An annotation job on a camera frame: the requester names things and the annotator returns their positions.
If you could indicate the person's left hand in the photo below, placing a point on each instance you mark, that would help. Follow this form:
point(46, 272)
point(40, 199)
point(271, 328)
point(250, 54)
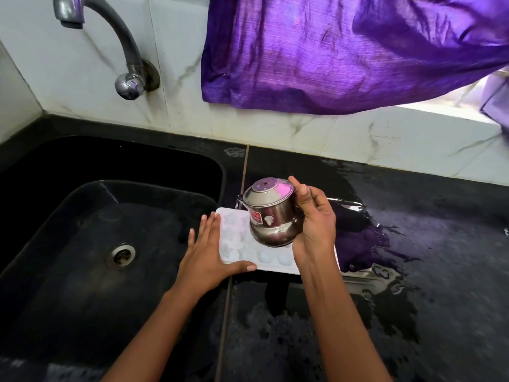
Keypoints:
point(205, 262)

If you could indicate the person's right hand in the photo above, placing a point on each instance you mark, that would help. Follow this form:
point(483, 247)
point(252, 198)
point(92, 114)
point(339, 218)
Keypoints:
point(316, 230)

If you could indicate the person's left little finger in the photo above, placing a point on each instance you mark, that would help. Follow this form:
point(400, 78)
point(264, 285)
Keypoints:
point(191, 240)

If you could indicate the person's left thumb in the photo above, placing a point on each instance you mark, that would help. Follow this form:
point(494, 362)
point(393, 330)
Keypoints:
point(242, 269)

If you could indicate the person's right thumb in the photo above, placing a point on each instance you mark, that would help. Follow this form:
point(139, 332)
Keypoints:
point(299, 190)

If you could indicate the white ice cube tray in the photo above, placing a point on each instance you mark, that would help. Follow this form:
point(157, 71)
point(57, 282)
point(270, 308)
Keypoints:
point(240, 252)

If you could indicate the small steel pot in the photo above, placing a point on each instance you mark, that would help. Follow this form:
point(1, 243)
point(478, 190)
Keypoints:
point(272, 218)

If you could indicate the person's right forearm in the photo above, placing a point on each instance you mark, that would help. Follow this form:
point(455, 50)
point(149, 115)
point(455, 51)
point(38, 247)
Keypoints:
point(338, 326)

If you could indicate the person's left forearm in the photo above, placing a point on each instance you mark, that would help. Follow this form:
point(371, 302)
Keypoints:
point(159, 338)

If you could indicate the steel sink drain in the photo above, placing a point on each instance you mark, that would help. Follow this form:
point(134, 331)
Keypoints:
point(121, 256)

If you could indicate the black kitchen sink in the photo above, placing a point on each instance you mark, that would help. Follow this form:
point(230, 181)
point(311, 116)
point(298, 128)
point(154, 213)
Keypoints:
point(79, 234)

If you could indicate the purple curtain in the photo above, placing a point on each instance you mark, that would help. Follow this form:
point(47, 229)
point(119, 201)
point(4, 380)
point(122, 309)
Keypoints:
point(338, 51)
point(497, 103)

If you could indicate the steel wall faucet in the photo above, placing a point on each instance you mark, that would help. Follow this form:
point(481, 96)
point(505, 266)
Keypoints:
point(127, 47)

